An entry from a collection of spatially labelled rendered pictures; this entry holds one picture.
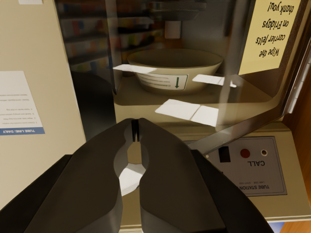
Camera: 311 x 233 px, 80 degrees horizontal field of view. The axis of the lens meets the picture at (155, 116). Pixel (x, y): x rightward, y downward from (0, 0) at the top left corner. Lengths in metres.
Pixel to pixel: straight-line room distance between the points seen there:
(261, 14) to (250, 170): 0.21
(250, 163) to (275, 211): 0.07
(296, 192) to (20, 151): 1.00
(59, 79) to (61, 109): 0.13
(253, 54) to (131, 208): 0.24
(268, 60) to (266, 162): 0.16
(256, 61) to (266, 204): 0.21
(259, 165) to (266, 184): 0.03
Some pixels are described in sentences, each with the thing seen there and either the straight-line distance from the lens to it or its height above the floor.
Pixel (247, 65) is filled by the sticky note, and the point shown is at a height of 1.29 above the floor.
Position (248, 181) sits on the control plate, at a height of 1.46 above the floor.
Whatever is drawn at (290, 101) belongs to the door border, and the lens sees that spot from 0.35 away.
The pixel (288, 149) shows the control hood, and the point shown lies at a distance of 0.36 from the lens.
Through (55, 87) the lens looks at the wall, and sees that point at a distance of 0.82.
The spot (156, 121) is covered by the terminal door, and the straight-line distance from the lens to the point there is 0.15.
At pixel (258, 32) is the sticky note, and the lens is 0.22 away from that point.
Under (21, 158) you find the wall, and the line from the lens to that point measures 1.08.
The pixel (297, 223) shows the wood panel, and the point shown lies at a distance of 0.50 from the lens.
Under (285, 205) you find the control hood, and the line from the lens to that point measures 0.35.
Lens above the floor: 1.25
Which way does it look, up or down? 29 degrees up
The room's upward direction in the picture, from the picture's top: 180 degrees clockwise
